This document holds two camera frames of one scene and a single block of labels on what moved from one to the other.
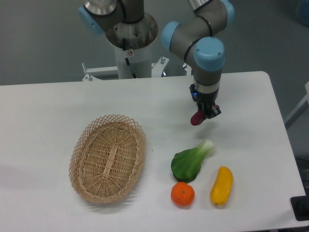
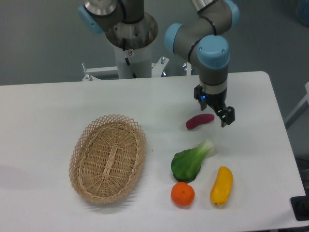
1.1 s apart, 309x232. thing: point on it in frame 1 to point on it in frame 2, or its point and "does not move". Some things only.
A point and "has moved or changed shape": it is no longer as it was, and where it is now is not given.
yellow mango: [221, 188] does not move
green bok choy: [186, 164] does not move
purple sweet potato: [198, 117] has moved or changed shape
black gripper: [208, 99] to [217, 101]
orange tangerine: [182, 194] does not move
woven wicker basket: [106, 158] does not move
